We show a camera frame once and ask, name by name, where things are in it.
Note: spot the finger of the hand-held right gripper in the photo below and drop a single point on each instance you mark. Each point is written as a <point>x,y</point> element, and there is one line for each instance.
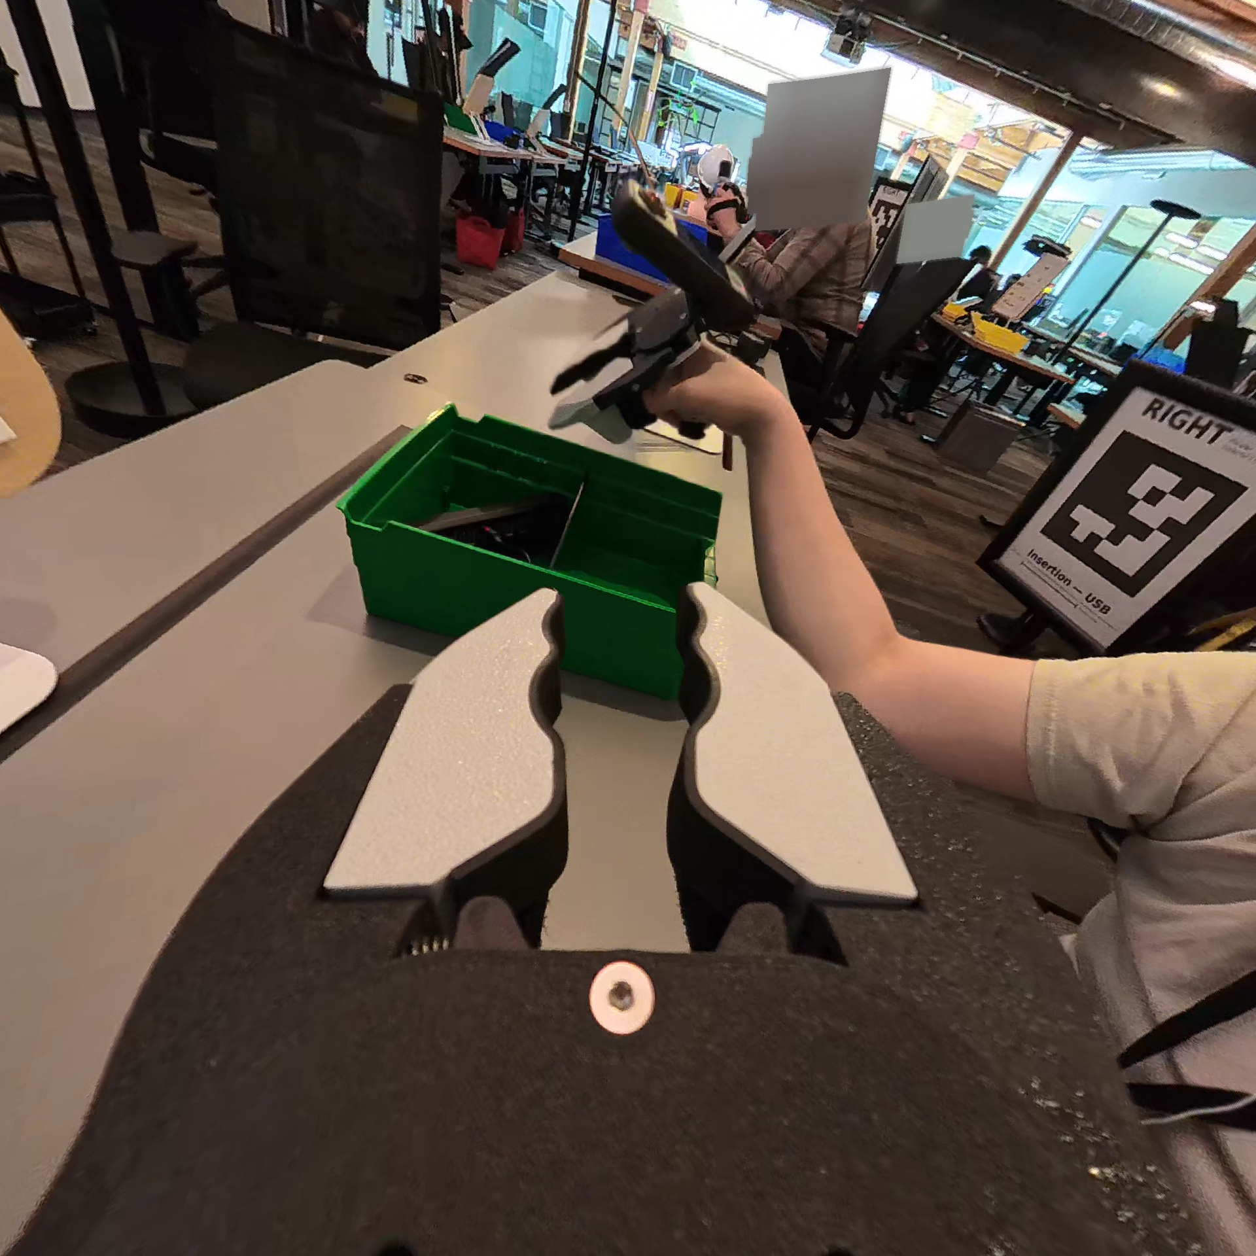
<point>578,411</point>
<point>589,368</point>

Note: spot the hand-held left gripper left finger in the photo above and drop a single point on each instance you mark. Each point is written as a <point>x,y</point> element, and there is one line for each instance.
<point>441,785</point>

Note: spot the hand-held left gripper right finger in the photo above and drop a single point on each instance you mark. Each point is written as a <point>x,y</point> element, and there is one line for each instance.
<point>794,785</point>

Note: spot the dark grey usb hub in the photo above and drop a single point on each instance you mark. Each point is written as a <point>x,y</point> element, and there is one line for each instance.
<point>490,518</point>

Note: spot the green plastic bin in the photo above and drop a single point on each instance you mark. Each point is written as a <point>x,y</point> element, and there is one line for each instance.
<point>441,589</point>

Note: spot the person's right forearm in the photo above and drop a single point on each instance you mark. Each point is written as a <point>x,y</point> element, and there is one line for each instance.
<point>823,589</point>

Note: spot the person's right hand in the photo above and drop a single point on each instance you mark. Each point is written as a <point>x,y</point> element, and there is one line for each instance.
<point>716,392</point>

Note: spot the blue container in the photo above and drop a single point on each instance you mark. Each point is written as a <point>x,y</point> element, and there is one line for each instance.
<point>628,245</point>

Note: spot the red bag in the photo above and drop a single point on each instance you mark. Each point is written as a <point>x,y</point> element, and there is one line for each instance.
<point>480,241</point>

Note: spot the yellow bin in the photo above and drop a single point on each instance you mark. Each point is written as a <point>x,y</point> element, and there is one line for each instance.
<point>1000,338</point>

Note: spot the grey bin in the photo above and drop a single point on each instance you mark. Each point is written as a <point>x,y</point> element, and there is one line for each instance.
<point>980,437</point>

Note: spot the person's beige clothing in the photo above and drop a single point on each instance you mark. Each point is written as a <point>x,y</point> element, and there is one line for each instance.
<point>1157,785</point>

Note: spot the framed marker sign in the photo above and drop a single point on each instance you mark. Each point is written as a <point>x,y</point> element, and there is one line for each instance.
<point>1127,510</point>

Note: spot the white metal stand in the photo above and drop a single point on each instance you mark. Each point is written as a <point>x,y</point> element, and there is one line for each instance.
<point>19,682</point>

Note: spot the instruction sheet on stand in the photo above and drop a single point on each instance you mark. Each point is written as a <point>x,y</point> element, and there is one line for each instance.
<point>24,411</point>

